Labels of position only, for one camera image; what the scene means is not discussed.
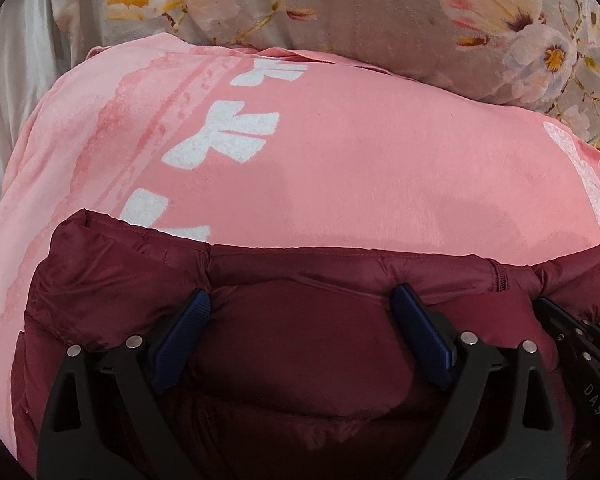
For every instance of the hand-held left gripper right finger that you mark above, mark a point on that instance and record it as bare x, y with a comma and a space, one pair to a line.
425, 340

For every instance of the grey floral quilt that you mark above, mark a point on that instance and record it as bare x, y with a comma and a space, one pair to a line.
370, 10

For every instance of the pink printed blanket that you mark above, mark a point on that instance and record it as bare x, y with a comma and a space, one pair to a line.
380, 160

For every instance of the white satin sheet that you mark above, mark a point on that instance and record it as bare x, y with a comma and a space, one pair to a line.
15, 85

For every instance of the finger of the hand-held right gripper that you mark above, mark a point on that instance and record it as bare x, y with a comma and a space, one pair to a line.
565, 322

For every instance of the maroon puffer jacket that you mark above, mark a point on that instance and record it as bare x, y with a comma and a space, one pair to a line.
305, 360

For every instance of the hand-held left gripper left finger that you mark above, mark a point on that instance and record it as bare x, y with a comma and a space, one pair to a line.
180, 345

